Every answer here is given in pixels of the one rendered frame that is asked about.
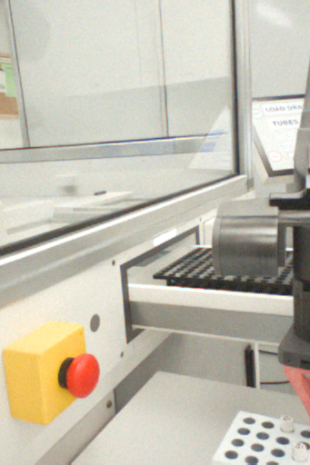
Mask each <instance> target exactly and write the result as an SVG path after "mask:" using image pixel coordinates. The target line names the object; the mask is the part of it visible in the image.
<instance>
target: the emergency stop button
mask: <svg viewBox="0 0 310 465"><path fill-rule="evenodd" d="M99 376H100V368H99V363H98V361H97V359H96V357H95V356H94V355H93V354H90V353H82V354H79V355H78V356H77V357H76V358H75V359H74V360H73V362H72V363H71V365H70V366H69V367H68V369H67V372H66V381H67V387H68V390H69V391H70V393H71V394H72V395H73V397H75V398H77V399H83V398H85V397H87V396H89V395H90V394H91V393H92V392H93V391H94V390H95V388H96V386H97V383H98V381H99Z"/></svg>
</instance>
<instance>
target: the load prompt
mask: <svg viewBox="0 0 310 465"><path fill-rule="evenodd" d="M304 102H305V101H299V102H284V103H269V104H260V105H261V107H262V109H263V112H264V114H265V116H274V115H289V114H300V113H301V111H302V108H304Z"/></svg>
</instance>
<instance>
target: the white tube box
mask: <svg viewBox="0 0 310 465"><path fill-rule="evenodd" d="M236 416H237V417H235V419H234V421H233V422H232V424H231V426H230V427H229V429H228V432H227V433H226V435H225V436H224V438H223V440H222V441H221V443H220V446H219V447H218V449H217V451H216V452H215V455H214V456H213V458H212V465H310V427H309V425H304V424H300V423H294V422H293V424H294V427H293V433H290V434H286V433H283V432H282V430H281V420H279V419H276V418H272V417H267V416H263V415H257V414H253V413H248V412H245V411H239V412H238V415H236ZM295 442H299V443H302V444H304V445H305V449H306V450H307V458H306V462H305V463H297V462H294V460H293V455H292V446H293V445H294V443H295Z"/></svg>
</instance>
